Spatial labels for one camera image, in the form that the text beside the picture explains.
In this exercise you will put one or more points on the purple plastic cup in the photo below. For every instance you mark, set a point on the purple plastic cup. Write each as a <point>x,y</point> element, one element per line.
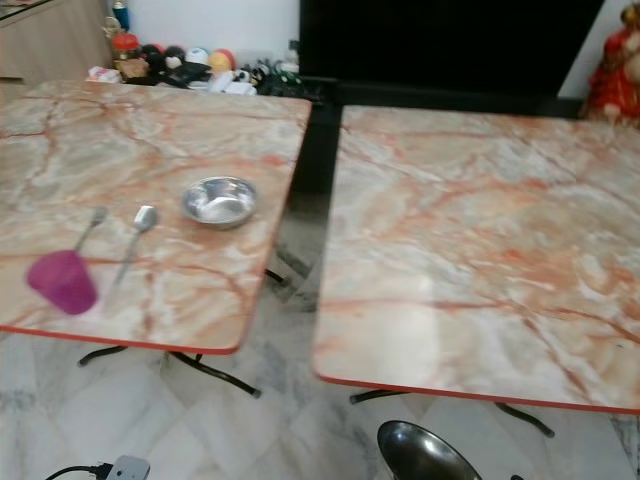
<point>63,282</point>

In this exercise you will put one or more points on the silver spoon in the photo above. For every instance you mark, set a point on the silver spoon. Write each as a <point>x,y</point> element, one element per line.
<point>145,217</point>

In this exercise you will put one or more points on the marble pattern folding table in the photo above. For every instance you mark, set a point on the marble pattern folding table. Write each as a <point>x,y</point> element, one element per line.
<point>140,135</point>
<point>480,250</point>

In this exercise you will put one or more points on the light wooden cabinet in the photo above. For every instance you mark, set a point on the light wooden cabinet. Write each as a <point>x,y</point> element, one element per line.
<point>50,40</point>

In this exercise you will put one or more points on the red lidded jar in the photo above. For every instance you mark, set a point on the red lidded jar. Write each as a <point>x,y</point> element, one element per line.
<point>126,45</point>

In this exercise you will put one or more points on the blue bottle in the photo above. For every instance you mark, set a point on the blue bottle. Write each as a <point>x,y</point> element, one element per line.
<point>121,14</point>

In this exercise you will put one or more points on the white round toy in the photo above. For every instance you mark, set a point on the white round toy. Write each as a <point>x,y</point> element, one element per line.
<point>197,56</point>

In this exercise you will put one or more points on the orange round toy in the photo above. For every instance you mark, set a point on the orange round toy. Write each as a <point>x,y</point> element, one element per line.
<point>220,60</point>

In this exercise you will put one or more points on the large black screen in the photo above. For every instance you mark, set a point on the large black screen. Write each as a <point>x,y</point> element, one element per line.
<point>445,45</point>

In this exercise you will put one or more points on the red figure statue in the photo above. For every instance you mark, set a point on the red figure statue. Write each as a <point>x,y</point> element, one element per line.
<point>618,70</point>

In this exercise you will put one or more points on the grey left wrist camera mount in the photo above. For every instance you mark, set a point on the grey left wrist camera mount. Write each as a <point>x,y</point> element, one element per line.
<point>130,469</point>

